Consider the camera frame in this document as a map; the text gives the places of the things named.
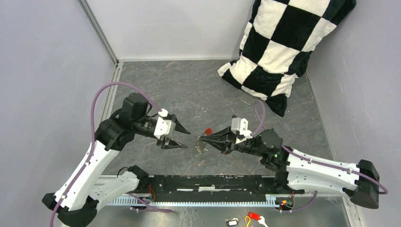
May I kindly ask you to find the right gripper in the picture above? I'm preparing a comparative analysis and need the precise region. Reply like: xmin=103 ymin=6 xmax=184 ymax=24
xmin=200 ymin=125 xmax=265 ymax=157

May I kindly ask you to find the red key tag with keyring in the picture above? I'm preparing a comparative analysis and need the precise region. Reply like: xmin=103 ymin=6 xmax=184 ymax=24
xmin=195 ymin=127 xmax=214 ymax=155

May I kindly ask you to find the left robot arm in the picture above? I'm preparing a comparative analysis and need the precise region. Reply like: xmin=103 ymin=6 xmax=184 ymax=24
xmin=42 ymin=93 xmax=188 ymax=227

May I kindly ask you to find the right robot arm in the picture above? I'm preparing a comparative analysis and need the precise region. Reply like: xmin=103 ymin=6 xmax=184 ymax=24
xmin=200 ymin=127 xmax=380 ymax=209

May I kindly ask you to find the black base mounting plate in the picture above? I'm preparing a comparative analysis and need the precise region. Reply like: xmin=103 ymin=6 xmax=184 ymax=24
xmin=128 ymin=175 xmax=305 ymax=202

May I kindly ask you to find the red key tag bottom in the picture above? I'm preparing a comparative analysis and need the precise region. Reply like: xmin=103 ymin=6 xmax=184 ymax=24
xmin=247 ymin=212 xmax=261 ymax=220

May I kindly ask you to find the yellow carabiner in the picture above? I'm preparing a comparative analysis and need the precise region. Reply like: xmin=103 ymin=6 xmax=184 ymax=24
xmin=244 ymin=216 xmax=252 ymax=227

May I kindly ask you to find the black white checkered blanket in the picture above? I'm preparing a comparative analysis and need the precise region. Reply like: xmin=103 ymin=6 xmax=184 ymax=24
xmin=218 ymin=0 xmax=357 ymax=117

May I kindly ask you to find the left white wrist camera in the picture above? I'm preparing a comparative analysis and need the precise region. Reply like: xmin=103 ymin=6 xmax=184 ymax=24
xmin=154 ymin=109 xmax=176 ymax=140

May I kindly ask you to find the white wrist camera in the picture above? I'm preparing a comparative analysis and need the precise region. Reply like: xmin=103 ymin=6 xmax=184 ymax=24
xmin=231 ymin=116 xmax=252 ymax=140
xmin=154 ymin=109 xmax=176 ymax=140

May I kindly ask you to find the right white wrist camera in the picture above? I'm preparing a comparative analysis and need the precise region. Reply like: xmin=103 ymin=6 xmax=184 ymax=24
xmin=231 ymin=116 xmax=252 ymax=140

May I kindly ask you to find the white slotted cable duct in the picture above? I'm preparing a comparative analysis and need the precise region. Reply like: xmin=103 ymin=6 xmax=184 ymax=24
xmin=107 ymin=195 xmax=279 ymax=208

